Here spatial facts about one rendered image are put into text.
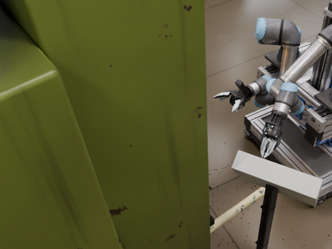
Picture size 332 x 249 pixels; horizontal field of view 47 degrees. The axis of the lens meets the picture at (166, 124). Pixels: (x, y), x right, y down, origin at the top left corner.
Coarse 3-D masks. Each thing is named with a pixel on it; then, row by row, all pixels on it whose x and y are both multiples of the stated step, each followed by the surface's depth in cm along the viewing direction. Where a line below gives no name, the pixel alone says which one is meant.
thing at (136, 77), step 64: (64, 0) 78; (128, 0) 86; (192, 0) 97; (64, 64) 86; (128, 64) 97; (192, 64) 110; (128, 128) 110; (192, 128) 127; (128, 192) 127; (192, 192) 151
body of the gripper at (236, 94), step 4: (248, 88) 214; (232, 92) 212; (236, 92) 212; (240, 92) 211; (248, 92) 214; (252, 92) 213; (232, 96) 211; (236, 96) 209; (240, 96) 209; (244, 96) 209; (248, 96) 216; (232, 100) 215; (244, 100) 212; (248, 100) 218; (232, 104) 216; (244, 104) 214; (240, 108) 214
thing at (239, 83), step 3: (237, 81) 206; (240, 81) 205; (237, 84) 206; (240, 84) 204; (243, 84) 205; (240, 87) 206; (243, 87) 207; (243, 90) 208; (246, 90) 210; (246, 93) 212
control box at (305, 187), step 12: (240, 156) 156; (252, 156) 155; (240, 168) 155; (252, 168) 153; (264, 168) 152; (276, 168) 150; (288, 168) 149; (252, 180) 168; (264, 180) 151; (276, 180) 149; (288, 180) 147; (300, 180) 146; (312, 180) 144; (288, 192) 156; (300, 192) 145; (312, 192) 143; (312, 204) 161
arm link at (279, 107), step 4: (276, 104) 175; (280, 104) 174; (284, 104) 174; (272, 108) 177; (276, 108) 174; (280, 108) 173; (284, 108) 173; (288, 108) 174; (284, 112) 173; (288, 112) 175
